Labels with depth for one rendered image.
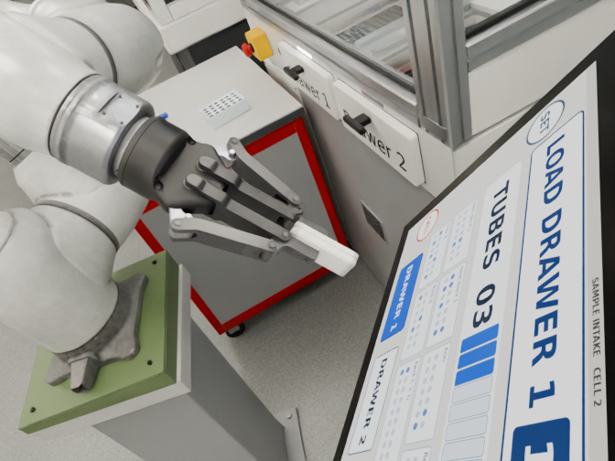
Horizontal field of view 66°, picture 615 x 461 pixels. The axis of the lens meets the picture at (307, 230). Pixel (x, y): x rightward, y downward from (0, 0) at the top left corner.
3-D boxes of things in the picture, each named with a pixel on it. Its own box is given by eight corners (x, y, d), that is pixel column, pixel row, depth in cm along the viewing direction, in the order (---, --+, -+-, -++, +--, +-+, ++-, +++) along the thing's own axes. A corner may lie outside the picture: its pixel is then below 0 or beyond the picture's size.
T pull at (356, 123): (361, 137, 87) (360, 131, 86) (343, 122, 92) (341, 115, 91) (378, 128, 87) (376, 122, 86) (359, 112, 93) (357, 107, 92)
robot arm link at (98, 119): (109, 55, 43) (167, 88, 44) (109, 120, 51) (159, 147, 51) (43, 115, 38) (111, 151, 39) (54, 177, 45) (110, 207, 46)
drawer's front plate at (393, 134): (417, 187, 85) (408, 138, 77) (343, 125, 106) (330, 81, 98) (426, 183, 85) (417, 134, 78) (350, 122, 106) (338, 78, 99)
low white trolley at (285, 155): (228, 351, 174) (110, 206, 123) (190, 253, 219) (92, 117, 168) (361, 273, 181) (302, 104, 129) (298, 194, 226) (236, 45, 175)
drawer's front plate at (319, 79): (338, 121, 108) (325, 78, 100) (290, 80, 129) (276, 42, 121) (344, 117, 108) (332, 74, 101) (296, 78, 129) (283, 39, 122)
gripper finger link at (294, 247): (275, 226, 45) (262, 250, 44) (319, 251, 46) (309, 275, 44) (270, 232, 47) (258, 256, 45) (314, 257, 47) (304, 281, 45)
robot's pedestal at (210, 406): (214, 542, 131) (23, 441, 80) (210, 437, 153) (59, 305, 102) (315, 509, 129) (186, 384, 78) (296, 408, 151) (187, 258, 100)
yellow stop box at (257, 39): (259, 63, 138) (249, 39, 133) (251, 56, 143) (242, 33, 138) (274, 55, 138) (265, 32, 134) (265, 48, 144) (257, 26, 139)
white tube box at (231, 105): (213, 130, 135) (208, 119, 132) (203, 120, 141) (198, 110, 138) (250, 109, 137) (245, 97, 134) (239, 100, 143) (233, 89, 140)
